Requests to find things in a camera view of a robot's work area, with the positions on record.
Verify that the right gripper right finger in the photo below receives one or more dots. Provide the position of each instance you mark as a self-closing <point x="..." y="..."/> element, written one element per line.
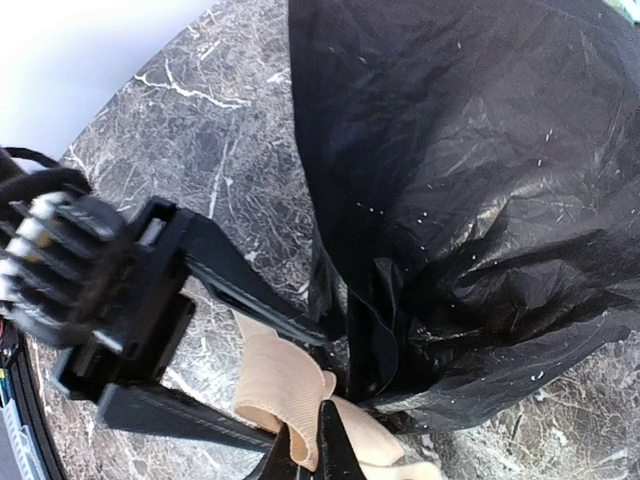
<point x="337" y="460"/>

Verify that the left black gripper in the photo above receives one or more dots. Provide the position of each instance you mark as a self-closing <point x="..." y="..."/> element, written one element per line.
<point x="123" y="362"/>

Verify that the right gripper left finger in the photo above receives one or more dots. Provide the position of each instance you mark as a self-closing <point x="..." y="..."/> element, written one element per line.
<point x="277" y="463"/>

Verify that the beige satin ribbon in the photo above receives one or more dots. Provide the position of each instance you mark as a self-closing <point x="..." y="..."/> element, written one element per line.
<point x="282" y="385"/>

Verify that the black wrapping paper sheet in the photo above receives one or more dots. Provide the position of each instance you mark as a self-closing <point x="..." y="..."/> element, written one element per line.
<point x="474" y="173"/>

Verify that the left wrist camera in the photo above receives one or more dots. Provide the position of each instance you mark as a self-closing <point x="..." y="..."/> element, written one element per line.
<point x="65" y="254"/>

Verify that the black front table rail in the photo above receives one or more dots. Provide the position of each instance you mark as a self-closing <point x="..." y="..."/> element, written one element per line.
<point x="24" y="386"/>

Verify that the grey slotted cable duct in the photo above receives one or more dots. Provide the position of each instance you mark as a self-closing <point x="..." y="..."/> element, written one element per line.
<point x="19" y="435"/>

